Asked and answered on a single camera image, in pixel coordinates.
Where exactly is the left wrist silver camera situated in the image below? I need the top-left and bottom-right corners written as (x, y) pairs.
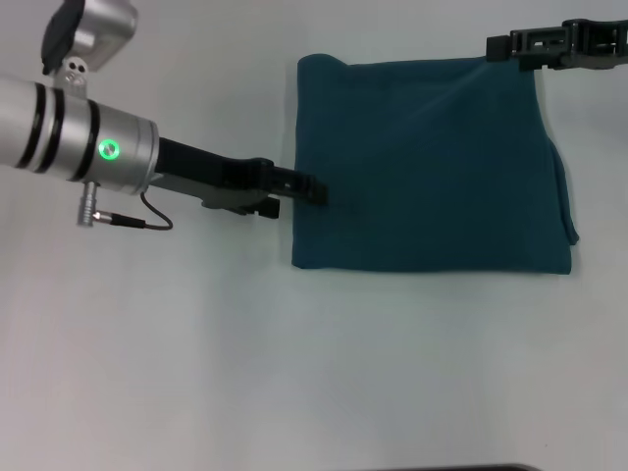
top-left (41, 0), bottom-right (139, 97)

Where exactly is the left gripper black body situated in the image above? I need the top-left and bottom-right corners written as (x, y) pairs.
top-left (146, 136), bottom-right (277, 215)

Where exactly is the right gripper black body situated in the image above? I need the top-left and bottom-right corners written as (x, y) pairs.
top-left (560, 17), bottom-right (628, 73)

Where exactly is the left arm cable with connector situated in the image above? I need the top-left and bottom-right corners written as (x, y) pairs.
top-left (76, 180), bottom-right (174, 232)

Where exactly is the teal blue printed t-shirt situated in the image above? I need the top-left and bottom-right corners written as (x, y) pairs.
top-left (289, 52), bottom-right (581, 276)

